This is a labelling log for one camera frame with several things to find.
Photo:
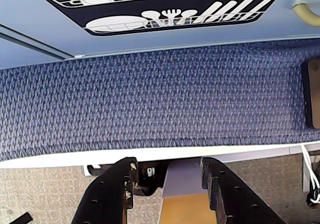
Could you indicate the blue dishwasher door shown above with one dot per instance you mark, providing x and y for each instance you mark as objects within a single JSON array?
[{"x": 37, "y": 13}]

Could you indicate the black flat strip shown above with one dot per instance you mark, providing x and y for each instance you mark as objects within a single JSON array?
[{"x": 24, "y": 218}]

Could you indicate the blue toy kitchen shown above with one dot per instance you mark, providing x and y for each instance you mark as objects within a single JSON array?
[{"x": 30, "y": 56}]

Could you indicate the gray and wooden block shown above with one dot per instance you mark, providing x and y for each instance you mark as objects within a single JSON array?
[{"x": 183, "y": 181}]

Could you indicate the black framed flat panel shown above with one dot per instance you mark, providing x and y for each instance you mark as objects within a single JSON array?
[{"x": 313, "y": 96}]

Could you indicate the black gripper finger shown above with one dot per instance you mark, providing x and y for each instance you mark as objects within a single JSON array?
[
  {"x": 232, "y": 199},
  {"x": 107, "y": 194}
]

